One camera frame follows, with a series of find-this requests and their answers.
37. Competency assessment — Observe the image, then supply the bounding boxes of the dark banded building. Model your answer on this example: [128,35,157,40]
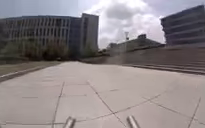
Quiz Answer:
[160,4,205,46]

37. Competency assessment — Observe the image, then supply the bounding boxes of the low building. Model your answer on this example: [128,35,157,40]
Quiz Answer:
[106,33,164,54]

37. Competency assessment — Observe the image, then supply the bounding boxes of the row of trees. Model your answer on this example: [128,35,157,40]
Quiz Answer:
[0,39,98,62]

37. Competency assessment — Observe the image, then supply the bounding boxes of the dry grass area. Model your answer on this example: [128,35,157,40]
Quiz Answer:
[0,60,63,78]

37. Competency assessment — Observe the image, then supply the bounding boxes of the robot's own part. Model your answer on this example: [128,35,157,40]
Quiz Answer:
[125,115,140,128]
[63,116,77,128]

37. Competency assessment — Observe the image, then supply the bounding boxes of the concrete kerb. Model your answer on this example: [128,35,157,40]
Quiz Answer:
[0,63,63,86]

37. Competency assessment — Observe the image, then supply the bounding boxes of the wide concrete steps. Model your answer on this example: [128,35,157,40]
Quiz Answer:
[79,44,205,77]

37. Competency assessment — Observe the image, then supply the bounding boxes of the lamp pole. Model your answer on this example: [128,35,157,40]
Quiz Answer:
[124,31,130,42]

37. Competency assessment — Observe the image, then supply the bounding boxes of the large grey building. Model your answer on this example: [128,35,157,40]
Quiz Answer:
[0,13,100,59]

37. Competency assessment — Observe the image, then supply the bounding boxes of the pale concrete slab pavement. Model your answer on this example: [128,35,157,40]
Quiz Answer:
[0,60,205,128]

